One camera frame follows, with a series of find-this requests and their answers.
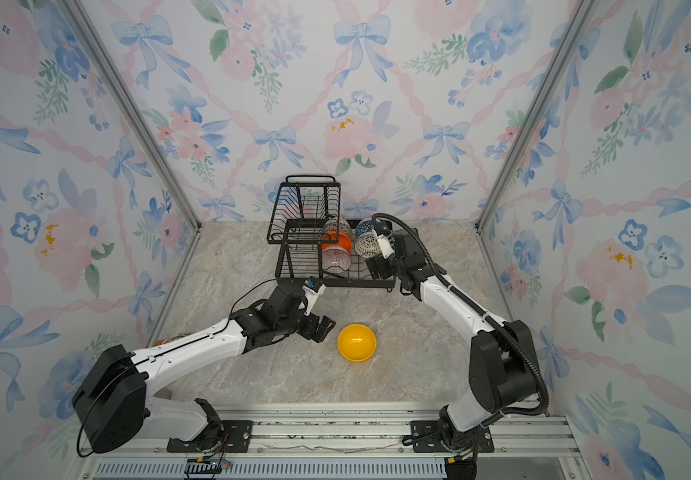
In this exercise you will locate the yellow plastic bowl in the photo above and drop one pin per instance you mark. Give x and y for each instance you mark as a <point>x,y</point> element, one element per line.
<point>357,343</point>

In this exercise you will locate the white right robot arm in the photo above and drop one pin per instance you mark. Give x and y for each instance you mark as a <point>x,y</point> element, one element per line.
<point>504,376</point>

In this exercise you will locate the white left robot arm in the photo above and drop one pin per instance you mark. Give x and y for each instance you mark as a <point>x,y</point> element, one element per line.
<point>116,401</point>

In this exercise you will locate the white lattice patterned bowl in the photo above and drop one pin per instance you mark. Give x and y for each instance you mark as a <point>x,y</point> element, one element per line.
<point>367,245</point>

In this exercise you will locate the black wire dish rack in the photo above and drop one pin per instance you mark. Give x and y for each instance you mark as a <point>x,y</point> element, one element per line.
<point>302,205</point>

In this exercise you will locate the aluminium frame post left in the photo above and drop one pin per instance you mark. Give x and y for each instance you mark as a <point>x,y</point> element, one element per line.
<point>79,21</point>

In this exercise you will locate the pink striped patterned bowl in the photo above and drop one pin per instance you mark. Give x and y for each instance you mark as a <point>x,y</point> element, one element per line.
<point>335,260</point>

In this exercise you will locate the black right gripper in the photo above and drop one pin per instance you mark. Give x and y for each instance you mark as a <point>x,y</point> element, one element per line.
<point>378,264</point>

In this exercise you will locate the blue triangle patterned bowl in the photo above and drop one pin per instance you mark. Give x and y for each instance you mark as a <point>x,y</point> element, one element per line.
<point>364,227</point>

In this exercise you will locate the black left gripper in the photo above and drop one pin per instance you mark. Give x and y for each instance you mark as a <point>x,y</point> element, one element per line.
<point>312,333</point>

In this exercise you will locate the brown floral patterned bowl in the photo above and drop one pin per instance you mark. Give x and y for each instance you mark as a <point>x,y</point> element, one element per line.
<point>339,225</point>

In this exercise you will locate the orange plastic bowl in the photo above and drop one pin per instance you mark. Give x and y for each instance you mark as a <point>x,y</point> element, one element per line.
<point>336,239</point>

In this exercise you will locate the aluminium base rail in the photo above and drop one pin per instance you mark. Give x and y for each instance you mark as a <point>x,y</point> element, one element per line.
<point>350,441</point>

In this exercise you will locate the aluminium frame post right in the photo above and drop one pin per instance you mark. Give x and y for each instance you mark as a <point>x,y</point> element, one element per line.
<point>576,27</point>

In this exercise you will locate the aluminium frame post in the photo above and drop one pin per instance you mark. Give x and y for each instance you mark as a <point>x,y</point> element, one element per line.
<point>79,21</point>
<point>576,27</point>

